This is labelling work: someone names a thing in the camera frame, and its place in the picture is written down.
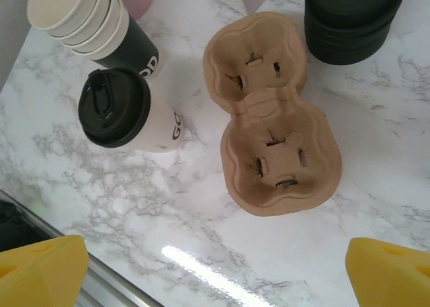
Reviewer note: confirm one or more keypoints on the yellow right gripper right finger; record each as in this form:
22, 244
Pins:
393, 280

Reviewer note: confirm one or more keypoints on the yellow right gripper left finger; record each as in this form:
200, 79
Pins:
37, 276

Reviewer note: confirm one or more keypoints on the white printed paper cup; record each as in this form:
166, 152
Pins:
161, 125

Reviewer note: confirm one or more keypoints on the brown pulp cup carrier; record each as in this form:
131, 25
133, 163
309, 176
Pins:
268, 119

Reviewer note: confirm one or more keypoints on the cream paper cup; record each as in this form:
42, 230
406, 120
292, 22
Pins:
95, 30
105, 38
60, 4

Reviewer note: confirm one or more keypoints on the black printed paper cup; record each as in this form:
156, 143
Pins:
134, 48

